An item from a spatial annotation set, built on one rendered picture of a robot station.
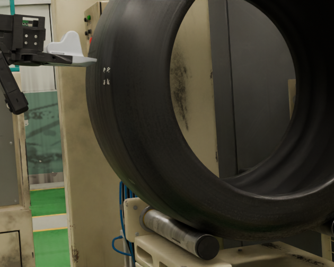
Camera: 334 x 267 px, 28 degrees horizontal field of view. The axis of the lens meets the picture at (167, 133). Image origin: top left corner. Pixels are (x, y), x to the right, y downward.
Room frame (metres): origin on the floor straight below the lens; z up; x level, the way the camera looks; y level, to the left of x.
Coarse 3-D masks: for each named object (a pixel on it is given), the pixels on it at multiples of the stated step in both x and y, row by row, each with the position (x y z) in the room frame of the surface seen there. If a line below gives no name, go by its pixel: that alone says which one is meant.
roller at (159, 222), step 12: (144, 216) 1.48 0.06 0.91; (156, 216) 1.42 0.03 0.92; (168, 216) 1.39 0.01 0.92; (156, 228) 1.39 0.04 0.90; (168, 228) 1.32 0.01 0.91; (180, 228) 1.27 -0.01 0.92; (192, 228) 1.24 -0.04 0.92; (180, 240) 1.24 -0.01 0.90; (192, 240) 1.19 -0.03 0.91; (204, 240) 1.17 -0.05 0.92; (216, 240) 1.18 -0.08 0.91; (192, 252) 1.19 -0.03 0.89; (204, 252) 1.17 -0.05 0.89; (216, 252) 1.17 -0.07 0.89
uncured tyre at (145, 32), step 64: (128, 0) 1.14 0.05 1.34; (192, 0) 1.12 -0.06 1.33; (256, 0) 1.48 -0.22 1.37; (320, 0) 1.45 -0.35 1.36; (128, 64) 1.11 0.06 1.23; (320, 64) 1.52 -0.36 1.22; (128, 128) 1.12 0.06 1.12; (320, 128) 1.50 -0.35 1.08; (192, 192) 1.12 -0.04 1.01; (256, 192) 1.46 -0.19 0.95; (320, 192) 1.19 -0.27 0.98
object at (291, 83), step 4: (288, 80) 1.77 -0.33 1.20; (292, 80) 1.77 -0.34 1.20; (288, 84) 1.78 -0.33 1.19; (292, 84) 1.77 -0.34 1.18; (288, 88) 1.78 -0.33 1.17; (292, 88) 1.77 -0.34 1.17; (288, 92) 1.78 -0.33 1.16; (292, 92) 1.77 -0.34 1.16; (292, 96) 1.77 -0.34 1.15; (292, 100) 1.77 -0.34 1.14; (292, 104) 1.77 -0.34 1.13; (292, 108) 1.77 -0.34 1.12; (292, 112) 1.77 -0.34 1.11
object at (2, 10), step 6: (0, 0) 1.80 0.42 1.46; (6, 0) 1.81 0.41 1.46; (12, 0) 1.81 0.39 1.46; (0, 6) 1.80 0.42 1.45; (6, 6) 1.81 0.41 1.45; (12, 6) 1.81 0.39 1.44; (0, 12) 1.80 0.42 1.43; (6, 12) 1.81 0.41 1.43; (12, 12) 1.81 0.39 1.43; (12, 66) 1.81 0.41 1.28; (18, 66) 1.81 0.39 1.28
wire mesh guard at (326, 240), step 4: (324, 236) 1.67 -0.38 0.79; (328, 236) 1.68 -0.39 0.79; (324, 240) 1.67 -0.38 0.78; (328, 240) 1.68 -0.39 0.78; (332, 240) 1.65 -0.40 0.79; (324, 244) 1.67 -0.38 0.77; (328, 244) 1.68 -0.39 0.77; (324, 248) 1.67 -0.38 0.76; (328, 248) 1.68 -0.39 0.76; (324, 252) 1.68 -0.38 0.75; (328, 252) 1.68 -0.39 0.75; (332, 252) 1.66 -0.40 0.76; (324, 256) 1.68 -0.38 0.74; (328, 256) 1.68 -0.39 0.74
